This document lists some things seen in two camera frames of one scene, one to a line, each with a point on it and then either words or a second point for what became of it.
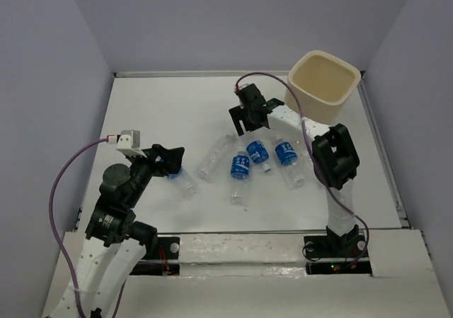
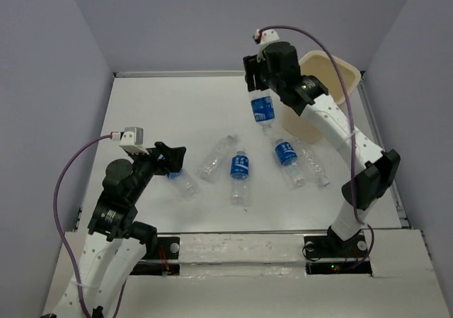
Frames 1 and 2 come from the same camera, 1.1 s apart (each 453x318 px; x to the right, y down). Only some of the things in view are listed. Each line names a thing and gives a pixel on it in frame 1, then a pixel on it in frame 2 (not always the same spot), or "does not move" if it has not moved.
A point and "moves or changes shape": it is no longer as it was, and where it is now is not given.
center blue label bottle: [238, 184] does not move
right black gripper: [238, 113] → [253, 66]
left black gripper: [172, 160] does not move
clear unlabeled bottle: [211, 162] does not move
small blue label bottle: [259, 154] moves or changes shape
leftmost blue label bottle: [185, 185] does not move
